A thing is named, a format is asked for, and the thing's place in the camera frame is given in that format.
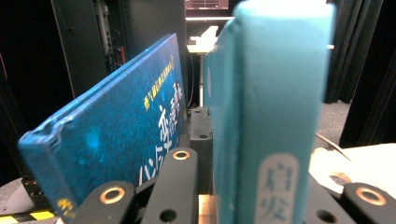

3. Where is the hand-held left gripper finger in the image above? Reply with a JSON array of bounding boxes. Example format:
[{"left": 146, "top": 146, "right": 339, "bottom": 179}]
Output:
[{"left": 188, "top": 106, "right": 216, "bottom": 194}]

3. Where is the sky-blue picture book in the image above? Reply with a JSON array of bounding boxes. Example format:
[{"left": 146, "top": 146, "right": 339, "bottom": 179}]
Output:
[{"left": 202, "top": 0, "right": 338, "bottom": 224}]

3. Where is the dark blue picture book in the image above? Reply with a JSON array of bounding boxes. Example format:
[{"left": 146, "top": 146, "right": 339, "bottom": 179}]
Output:
[{"left": 17, "top": 32, "right": 189, "bottom": 224}]

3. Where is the black equipment cabinet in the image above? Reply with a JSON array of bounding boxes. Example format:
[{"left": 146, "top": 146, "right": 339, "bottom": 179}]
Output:
[{"left": 50, "top": 0, "right": 188, "bottom": 102}]

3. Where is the black curtain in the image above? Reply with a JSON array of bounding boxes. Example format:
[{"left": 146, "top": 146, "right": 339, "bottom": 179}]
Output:
[{"left": 323, "top": 0, "right": 396, "bottom": 148}]

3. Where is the black yellow striped stand base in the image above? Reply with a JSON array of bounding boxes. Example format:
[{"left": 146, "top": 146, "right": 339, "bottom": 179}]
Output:
[{"left": 0, "top": 176, "right": 61, "bottom": 224}]

